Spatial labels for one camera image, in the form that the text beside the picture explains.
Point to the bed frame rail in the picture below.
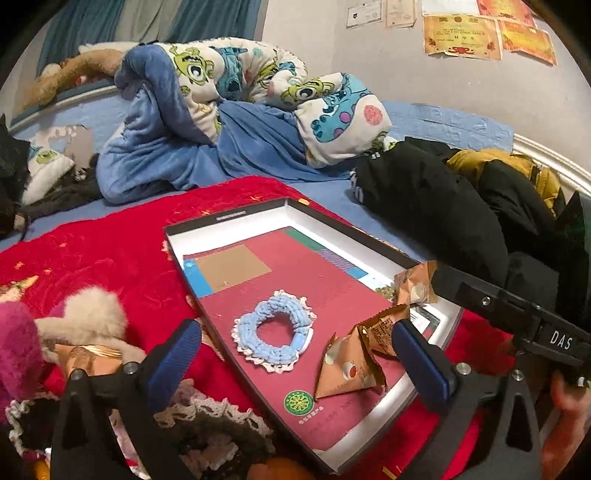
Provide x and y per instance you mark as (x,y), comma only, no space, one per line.
(60,104)

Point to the blue bed sheet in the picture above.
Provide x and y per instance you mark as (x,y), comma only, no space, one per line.
(438,120)

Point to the brown lace-trimmed scrunchie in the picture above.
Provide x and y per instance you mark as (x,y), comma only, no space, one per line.
(217,434)

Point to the black coat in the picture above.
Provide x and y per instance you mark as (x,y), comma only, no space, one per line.
(425,203)

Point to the brown teddy bear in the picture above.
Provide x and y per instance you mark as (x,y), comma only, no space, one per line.
(74,74)

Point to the black lace-trimmed scrunchie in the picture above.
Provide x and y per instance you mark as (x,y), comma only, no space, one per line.
(27,424)

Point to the pink plush toy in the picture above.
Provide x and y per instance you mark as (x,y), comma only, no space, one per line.
(18,355)

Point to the small cartoon print pillow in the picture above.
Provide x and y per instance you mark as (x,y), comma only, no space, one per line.
(51,161)

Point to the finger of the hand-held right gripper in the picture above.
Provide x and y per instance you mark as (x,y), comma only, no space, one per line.
(489,302)

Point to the blue cartoon print quilt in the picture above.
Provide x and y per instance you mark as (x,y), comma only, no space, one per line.
(258,138)

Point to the person's right hand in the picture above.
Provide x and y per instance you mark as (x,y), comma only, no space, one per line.
(570,408)

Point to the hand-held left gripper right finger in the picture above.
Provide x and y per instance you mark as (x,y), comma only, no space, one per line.
(422,364)

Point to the grey sheer curtain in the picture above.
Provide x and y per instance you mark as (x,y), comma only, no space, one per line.
(147,18)

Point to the shiny black puffer jacket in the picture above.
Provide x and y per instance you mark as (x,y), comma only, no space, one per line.
(11,175)

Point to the tangerine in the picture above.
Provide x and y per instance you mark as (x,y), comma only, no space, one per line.
(277,470)
(40,470)

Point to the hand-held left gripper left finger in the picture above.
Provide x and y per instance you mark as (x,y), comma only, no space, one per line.
(178,355)

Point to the grey wall certificate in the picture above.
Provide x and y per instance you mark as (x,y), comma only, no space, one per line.
(364,13)

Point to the black cardboard box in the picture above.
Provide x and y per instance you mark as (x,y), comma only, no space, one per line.
(194,217)

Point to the white wall paper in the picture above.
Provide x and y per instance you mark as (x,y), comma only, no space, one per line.
(448,7)

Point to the teal curtain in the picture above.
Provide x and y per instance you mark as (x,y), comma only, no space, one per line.
(221,18)
(78,27)

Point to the orange framed wall certificate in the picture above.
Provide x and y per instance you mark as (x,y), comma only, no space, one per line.
(528,42)
(461,37)
(505,10)

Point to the black garment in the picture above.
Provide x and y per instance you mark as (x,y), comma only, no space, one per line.
(64,194)

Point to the yellow garment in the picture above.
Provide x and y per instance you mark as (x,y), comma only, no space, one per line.
(508,166)

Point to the red printed booklet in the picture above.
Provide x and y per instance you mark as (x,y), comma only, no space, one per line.
(286,258)

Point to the beige fluffy scrunchie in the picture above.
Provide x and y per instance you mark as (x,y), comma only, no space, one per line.
(87,314)

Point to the blue crochet scrunchie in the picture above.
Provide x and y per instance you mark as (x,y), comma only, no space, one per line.
(277,309)

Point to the pale pink wall certificate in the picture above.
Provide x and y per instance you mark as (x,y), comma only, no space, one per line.
(401,13)

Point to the red embroidered blanket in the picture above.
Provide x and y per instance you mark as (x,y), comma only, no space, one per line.
(115,240)

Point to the orange triangular snack packet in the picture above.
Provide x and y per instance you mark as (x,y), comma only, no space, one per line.
(346,369)
(87,357)
(381,332)
(415,286)

